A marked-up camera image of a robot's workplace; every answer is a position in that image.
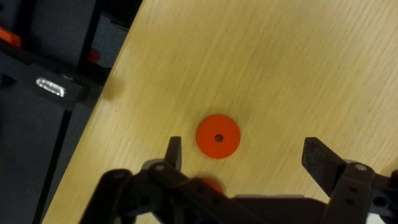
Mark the round orange wooden block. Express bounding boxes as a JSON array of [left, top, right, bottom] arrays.
[[196, 113, 243, 160], [194, 175, 228, 196]]

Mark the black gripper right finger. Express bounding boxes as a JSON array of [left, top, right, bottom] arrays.
[[301, 135, 398, 224]]

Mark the black and red tool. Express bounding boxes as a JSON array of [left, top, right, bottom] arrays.
[[0, 25, 105, 112]]

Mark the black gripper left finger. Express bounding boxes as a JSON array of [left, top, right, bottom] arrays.
[[79, 135, 267, 224]]

